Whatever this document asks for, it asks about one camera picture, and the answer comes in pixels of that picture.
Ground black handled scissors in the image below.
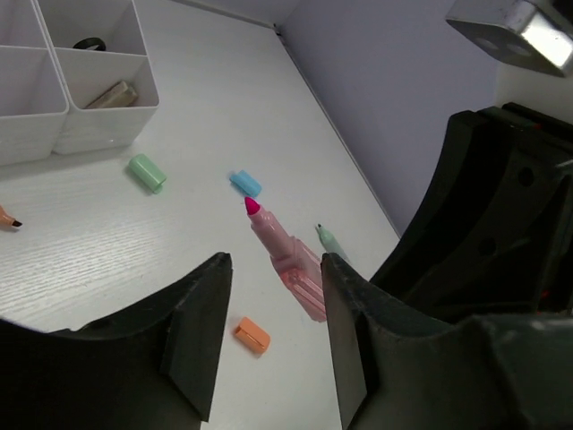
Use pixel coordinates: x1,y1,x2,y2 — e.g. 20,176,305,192
73,37,107,52

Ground white organizer box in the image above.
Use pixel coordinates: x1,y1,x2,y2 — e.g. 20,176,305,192
34,1,159,155
0,0,69,166

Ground white left organizer box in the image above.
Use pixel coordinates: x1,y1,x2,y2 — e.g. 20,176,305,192
0,0,69,166

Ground orange tip clear highlighter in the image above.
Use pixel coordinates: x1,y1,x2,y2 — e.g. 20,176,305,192
0,207,22,230

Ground green highlighter pen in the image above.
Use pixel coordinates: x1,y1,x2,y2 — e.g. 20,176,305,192
315,224,350,262

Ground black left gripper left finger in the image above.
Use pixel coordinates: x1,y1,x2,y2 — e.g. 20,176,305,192
1,253,233,429

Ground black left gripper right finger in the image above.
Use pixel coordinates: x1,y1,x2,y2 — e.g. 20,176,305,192
321,254,572,429

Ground orange highlighter cap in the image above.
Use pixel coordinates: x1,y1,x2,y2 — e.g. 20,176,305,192
234,317,271,355

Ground green highlighter cap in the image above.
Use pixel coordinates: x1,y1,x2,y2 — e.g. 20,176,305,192
128,154,167,194

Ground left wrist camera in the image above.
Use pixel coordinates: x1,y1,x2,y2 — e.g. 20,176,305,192
446,0,572,77

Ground pink highlighter pen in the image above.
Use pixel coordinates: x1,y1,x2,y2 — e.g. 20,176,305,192
244,196,327,323

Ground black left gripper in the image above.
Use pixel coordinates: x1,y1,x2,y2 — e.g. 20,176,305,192
372,103,572,323

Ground blue highlighter cap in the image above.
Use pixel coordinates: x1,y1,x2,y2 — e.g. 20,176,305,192
229,170,262,198

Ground grey eraser block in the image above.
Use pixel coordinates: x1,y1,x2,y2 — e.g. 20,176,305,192
86,81,139,109

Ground white right organizer box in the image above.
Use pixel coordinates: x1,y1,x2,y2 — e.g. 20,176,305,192
34,1,159,155

